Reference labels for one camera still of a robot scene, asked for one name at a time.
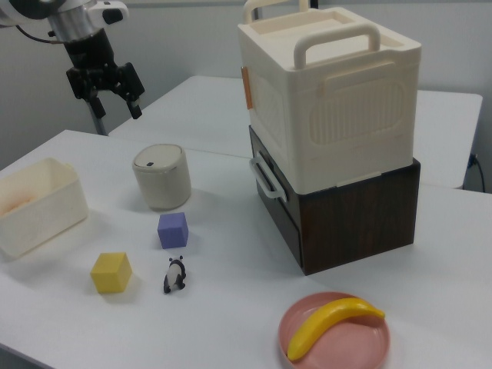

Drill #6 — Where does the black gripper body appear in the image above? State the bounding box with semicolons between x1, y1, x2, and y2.
63;28;121;100

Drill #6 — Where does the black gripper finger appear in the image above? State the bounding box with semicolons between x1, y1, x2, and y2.
116;61;146;121
85;91;108;119

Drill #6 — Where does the wooden drawer with white handle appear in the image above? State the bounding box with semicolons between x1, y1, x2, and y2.
248;125;305;274

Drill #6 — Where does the cream open plastic bin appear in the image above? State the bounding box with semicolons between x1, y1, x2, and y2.
0;157;89;262

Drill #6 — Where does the dark wood drawer cabinet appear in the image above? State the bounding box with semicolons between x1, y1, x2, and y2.
248;125;422;277

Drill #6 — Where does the metal pole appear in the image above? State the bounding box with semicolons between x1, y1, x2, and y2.
90;101;108;136

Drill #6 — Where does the cream trash can with lid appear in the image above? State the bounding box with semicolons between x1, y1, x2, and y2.
131;143;192;211

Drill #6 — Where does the purple cube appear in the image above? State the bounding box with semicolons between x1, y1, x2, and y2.
157;211;190;250

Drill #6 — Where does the yellow cube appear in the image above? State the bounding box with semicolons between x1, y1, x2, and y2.
89;251;133;294

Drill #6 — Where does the panda figurine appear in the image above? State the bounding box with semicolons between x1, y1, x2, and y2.
161;256;188;295

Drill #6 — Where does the yellow toy banana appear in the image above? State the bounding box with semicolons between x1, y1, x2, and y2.
287;297;386;361

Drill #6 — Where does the pink plate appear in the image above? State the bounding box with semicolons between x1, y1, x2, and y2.
278;291;392;369

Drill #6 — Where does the thin robot cable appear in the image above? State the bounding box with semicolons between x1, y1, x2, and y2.
15;23;62;45

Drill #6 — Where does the cream storage box with handles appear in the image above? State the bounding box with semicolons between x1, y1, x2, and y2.
237;0;424;193

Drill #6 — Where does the black wall cable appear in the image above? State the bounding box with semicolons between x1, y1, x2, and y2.
469;153;486;193

